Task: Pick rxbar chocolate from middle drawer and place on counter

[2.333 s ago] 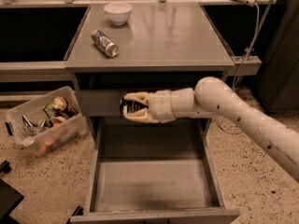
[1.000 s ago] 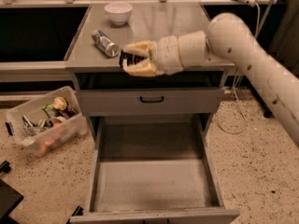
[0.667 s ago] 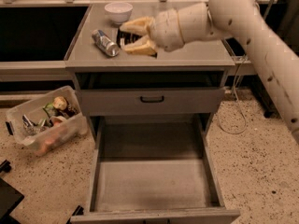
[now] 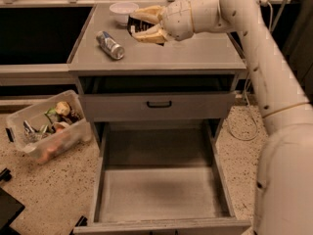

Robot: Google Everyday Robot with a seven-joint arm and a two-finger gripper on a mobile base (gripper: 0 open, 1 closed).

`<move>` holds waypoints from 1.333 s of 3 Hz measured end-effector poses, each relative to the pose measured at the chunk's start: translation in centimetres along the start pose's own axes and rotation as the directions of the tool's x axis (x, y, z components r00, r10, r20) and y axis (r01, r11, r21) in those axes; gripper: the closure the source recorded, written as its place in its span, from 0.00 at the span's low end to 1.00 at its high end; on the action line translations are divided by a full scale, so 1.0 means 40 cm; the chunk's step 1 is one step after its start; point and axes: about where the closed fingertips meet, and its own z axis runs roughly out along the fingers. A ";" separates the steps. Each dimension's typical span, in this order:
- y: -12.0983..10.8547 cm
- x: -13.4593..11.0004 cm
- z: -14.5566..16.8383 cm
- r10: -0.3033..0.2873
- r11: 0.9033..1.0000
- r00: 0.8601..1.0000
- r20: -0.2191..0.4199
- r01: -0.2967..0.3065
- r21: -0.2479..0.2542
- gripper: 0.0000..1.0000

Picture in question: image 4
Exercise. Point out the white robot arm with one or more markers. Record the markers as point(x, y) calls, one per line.
point(283, 195)

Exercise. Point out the dark grey side cabinet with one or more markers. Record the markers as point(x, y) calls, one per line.
point(299, 47)

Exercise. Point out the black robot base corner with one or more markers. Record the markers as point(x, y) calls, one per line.
point(10, 209)

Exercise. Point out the grey drawer cabinet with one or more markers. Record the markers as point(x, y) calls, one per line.
point(205, 63)

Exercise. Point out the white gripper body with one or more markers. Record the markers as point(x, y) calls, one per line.
point(177, 21)

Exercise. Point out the snack items in bin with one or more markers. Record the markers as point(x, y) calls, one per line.
point(60, 117)

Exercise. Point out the white bowl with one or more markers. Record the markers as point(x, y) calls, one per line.
point(121, 11)

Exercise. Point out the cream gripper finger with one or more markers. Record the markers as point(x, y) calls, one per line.
point(151, 14)
point(154, 34)

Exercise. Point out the black drawer handle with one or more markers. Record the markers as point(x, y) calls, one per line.
point(159, 105)

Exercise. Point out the closed grey top drawer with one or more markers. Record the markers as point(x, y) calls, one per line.
point(132, 106)

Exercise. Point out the clear plastic storage bin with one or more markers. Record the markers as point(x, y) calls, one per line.
point(55, 144)

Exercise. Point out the black rxbar chocolate bar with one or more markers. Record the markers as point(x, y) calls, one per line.
point(137, 26)

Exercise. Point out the silver drink can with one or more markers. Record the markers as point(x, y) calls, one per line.
point(110, 46)

